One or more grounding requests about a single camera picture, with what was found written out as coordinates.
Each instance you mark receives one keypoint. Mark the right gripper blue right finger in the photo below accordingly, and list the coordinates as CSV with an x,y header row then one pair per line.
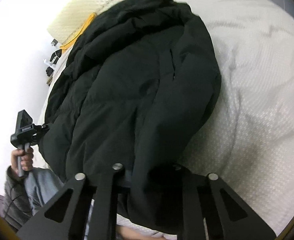
x,y
213,210

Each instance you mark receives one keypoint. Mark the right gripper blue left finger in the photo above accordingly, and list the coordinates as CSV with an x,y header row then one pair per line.
x,y
83,209

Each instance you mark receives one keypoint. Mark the black puffer jacket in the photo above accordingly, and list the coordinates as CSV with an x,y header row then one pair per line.
x,y
140,81

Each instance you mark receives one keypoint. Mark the grey sleeve left forearm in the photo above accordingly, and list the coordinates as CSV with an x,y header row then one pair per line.
x,y
16,209

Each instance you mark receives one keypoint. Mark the person left hand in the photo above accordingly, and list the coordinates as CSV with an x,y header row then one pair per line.
x,y
21,158

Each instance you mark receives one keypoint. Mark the grey trouser leg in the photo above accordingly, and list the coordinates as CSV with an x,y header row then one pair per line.
x,y
41,185

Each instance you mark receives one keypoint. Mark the wooden nightstand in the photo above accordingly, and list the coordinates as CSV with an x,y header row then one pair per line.
x,y
49,81

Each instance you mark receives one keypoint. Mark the black bag on nightstand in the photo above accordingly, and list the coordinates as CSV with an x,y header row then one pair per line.
x,y
54,59

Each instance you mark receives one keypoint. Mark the grey bed blanket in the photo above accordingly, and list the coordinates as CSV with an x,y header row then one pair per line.
x,y
249,139

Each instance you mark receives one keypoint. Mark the yellow crown pillow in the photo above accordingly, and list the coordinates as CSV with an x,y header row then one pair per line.
x,y
74,36

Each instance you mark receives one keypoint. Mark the cream quilted headboard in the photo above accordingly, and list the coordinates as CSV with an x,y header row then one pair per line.
x,y
87,12

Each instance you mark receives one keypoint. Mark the wall power socket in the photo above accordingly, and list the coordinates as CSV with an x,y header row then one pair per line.
x,y
54,42

